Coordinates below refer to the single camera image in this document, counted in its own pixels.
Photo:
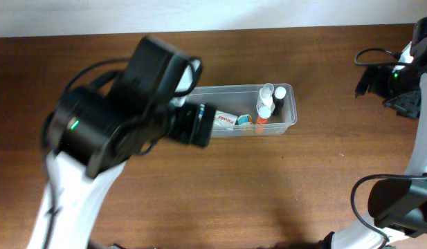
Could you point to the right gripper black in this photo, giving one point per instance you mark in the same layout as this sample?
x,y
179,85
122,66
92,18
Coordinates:
x,y
364,81

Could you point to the white green medicine box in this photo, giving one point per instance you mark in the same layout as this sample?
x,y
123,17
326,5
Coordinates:
x,y
225,120

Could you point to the small jar gold lid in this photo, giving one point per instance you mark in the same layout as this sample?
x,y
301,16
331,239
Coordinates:
x,y
244,120

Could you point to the orange tablet tube white cap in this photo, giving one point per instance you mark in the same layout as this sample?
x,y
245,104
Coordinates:
x,y
264,113

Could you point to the white spray bottle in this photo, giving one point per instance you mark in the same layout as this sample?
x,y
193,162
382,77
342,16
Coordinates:
x,y
265,97

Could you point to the dark bottle white cap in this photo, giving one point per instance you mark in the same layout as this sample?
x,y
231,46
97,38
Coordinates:
x,y
278,100

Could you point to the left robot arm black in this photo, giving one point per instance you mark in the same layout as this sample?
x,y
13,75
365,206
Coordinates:
x,y
95,129

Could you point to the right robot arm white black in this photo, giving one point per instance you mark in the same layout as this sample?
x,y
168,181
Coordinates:
x,y
390,207

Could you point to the clear plastic container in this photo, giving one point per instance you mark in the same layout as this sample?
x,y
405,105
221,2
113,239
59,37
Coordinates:
x,y
242,100

